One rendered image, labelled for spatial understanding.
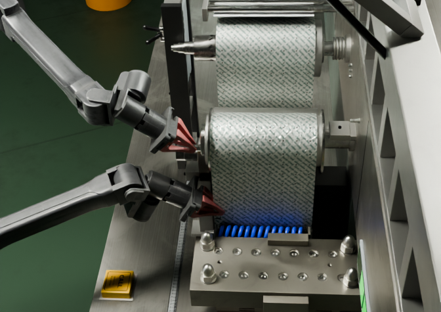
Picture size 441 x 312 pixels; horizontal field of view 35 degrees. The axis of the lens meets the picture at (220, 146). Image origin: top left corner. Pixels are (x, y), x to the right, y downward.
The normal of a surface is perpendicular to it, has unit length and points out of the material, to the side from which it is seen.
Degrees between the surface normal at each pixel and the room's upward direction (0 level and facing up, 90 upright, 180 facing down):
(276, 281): 0
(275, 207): 90
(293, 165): 90
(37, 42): 14
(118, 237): 0
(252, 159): 90
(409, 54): 0
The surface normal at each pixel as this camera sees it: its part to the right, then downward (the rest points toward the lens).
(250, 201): -0.07, 0.66
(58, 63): 0.00, -0.57
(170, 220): -0.04, -0.75
